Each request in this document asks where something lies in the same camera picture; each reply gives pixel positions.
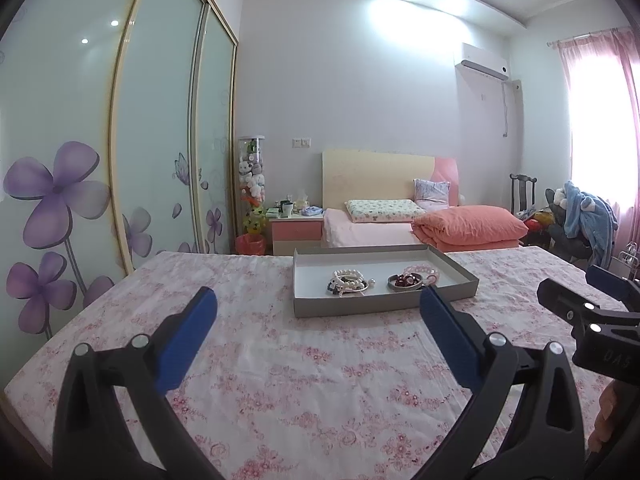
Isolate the blue plush garment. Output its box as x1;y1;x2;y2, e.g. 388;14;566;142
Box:
563;181;618;268

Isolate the white mug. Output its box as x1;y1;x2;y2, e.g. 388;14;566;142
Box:
280;200;293;218

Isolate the floral white pillow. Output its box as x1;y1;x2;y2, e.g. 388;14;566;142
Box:
345;200;425;223

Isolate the clear tube of plush toys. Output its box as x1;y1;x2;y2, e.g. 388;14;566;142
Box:
236;136;266;234

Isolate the right hand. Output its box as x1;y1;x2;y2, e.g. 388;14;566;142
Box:
588;382;617;453

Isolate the dark grey chair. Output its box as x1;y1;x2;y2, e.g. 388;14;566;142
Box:
544;187;594;261

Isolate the pink beige nightstand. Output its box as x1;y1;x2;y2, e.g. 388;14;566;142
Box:
269;214;324;256

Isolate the grey shallow cardboard tray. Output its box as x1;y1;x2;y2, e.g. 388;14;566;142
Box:
293;245;480;318

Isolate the red lined waste basket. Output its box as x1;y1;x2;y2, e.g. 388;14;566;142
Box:
235;233;267;256

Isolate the dark wooden chair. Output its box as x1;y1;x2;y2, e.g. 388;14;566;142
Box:
509;174;538;218

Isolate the pink curtain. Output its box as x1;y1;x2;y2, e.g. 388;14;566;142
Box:
553;28;639;259

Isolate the folded coral quilt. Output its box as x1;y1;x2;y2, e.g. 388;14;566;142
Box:
411;205;528;252

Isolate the pink crystal bead bracelet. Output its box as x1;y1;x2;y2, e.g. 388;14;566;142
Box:
401;263;442;285

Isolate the purple floral small pillow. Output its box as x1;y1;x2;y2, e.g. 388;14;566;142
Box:
413;179;450;205

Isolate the white wall air conditioner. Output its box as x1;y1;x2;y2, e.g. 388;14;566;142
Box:
456;44;510;81

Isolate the beige pink headboard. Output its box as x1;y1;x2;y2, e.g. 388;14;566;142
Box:
321;150;460;209

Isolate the pink bed sheet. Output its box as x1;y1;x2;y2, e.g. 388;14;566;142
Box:
322;208;422;248

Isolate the dark red bead mala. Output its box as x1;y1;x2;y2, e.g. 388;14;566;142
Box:
391;272;426;291

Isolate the sliding wardrobe with flowers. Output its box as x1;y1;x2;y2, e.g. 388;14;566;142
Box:
1;0;239;382

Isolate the white pearl bracelet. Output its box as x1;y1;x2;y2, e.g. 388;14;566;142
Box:
331;268;369;294

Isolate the white wall switch plate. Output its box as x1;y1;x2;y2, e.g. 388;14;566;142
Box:
292;138;311;148

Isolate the floral pink bedspread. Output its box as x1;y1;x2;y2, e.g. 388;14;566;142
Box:
4;246;632;480

